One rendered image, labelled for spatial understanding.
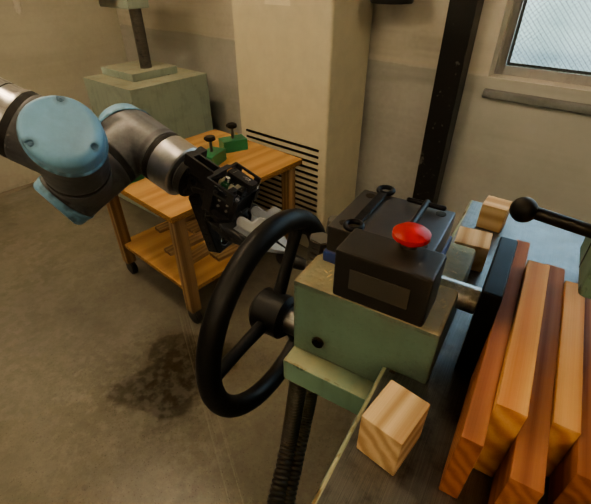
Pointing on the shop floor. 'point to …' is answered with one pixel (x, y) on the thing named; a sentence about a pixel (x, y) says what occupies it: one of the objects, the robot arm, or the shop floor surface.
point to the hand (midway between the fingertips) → (280, 250)
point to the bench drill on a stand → (152, 85)
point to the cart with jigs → (164, 236)
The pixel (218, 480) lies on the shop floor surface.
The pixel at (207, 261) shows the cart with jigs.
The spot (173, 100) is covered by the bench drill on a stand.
